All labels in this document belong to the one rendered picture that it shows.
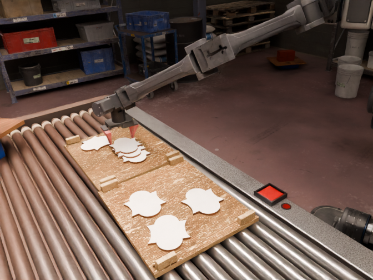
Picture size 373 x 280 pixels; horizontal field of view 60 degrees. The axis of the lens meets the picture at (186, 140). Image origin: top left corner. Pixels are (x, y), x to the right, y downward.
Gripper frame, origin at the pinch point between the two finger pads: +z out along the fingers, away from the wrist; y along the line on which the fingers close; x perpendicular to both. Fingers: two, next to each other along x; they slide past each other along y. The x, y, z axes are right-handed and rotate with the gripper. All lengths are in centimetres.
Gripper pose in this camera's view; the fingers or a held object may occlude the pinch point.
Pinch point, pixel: (121, 139)
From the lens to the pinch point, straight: 138.5
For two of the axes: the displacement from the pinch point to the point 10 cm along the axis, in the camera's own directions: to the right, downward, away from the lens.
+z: 0.2, 8.7, 4.9
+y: 8.4, -2.8, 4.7
